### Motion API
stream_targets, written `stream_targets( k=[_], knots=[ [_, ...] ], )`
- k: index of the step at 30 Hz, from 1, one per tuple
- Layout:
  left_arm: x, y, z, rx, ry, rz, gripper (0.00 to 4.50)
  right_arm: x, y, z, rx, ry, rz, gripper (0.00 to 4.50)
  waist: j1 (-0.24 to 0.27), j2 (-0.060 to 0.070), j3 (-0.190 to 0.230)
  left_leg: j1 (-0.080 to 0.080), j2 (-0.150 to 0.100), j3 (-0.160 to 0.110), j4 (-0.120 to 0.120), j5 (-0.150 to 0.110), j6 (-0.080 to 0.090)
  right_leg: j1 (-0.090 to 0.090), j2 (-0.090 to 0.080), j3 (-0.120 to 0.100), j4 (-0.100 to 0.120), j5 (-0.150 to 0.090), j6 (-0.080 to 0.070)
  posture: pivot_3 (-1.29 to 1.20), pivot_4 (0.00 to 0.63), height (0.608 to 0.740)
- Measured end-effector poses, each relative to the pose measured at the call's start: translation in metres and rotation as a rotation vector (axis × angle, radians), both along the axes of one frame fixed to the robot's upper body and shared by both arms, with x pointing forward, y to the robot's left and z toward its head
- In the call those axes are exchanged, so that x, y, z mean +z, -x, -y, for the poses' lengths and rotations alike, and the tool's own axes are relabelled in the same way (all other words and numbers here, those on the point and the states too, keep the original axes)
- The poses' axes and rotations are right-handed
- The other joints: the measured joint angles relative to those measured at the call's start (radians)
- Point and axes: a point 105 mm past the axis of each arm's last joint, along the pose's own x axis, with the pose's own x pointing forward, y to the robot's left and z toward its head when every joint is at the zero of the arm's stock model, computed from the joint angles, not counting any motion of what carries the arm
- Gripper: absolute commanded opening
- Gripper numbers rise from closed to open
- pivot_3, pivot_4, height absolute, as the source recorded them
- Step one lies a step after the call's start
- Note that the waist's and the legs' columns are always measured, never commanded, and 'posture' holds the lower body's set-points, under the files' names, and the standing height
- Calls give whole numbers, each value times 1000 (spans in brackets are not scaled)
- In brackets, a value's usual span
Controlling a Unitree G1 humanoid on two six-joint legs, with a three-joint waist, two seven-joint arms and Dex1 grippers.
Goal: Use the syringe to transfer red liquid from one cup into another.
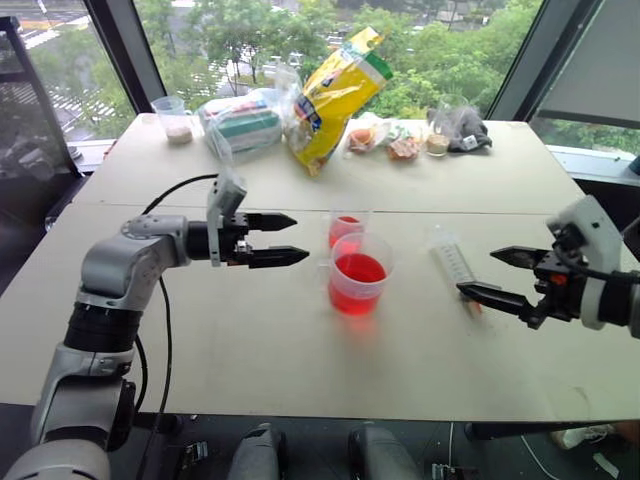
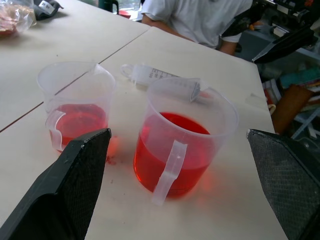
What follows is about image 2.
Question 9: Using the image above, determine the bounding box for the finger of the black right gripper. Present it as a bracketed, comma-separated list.
[251, 24, 316, 64]
[220, 4, 265, 39]

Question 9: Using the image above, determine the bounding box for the white metal frame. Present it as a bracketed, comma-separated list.
[290, 106, 320, 140]

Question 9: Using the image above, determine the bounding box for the black pouch with white label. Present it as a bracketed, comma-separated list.
[33, 0, 65, 21]

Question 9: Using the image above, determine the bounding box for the small beaker with red liquid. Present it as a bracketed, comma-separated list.
[36, 61, 117, 154]

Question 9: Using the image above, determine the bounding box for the teal cloth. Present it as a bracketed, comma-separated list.
[279, 67, 320, 88]

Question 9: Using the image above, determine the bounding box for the person in white t-shirt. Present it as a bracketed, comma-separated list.
[140, 0, 253, 56]

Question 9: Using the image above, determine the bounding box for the clear plastic snack bag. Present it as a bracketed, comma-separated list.
[0, 0, 37, 39]

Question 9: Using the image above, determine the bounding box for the stack of books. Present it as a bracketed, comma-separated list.
[261, 78, 284, 106]

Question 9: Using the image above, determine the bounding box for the dark green jug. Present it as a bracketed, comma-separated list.
[97, 0, 120, 15]

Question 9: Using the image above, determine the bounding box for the red lid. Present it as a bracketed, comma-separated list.
[117, 9, 132, 20]

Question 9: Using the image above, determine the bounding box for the clear plastic syringe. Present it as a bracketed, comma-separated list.
[120, 63, 213, 104]

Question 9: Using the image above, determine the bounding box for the brown cardboard box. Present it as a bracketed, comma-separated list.
[271, 84, 314, 136]

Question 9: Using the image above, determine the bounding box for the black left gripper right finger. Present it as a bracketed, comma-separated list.
[245, 128, 320, 240]

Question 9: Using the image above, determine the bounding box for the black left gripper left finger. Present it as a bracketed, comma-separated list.
[0, 127, 112, 240]

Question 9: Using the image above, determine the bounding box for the large beaker with red liquid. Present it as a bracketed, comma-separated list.
[133, 76, 240, 207]

